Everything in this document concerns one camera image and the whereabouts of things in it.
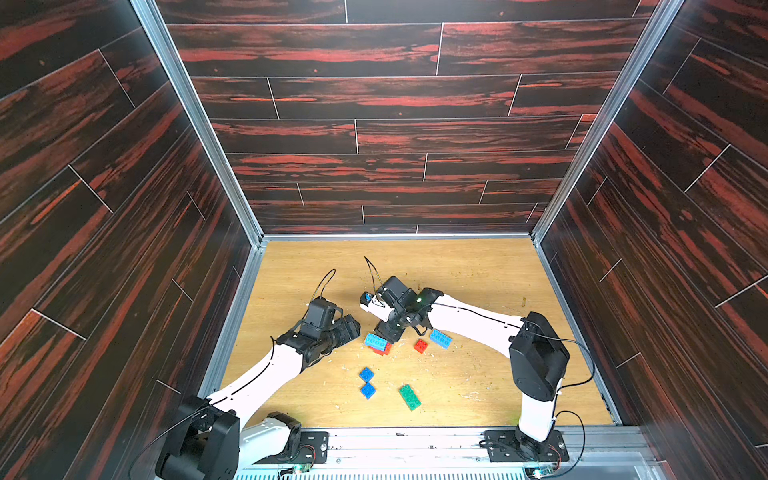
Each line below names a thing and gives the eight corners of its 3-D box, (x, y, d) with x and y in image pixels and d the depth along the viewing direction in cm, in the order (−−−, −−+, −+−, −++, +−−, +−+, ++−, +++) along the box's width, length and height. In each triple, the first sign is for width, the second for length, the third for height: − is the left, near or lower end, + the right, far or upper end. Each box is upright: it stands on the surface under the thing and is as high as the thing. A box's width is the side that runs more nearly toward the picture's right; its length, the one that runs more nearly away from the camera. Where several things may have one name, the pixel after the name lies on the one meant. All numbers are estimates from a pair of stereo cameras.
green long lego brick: (411, 412, 81) (411, 410, 79) (397, 391, 85) (398, 388, 83) (421, 404, 82) (422, 402, 81) (407, 384, 86) (408, 381, 84)
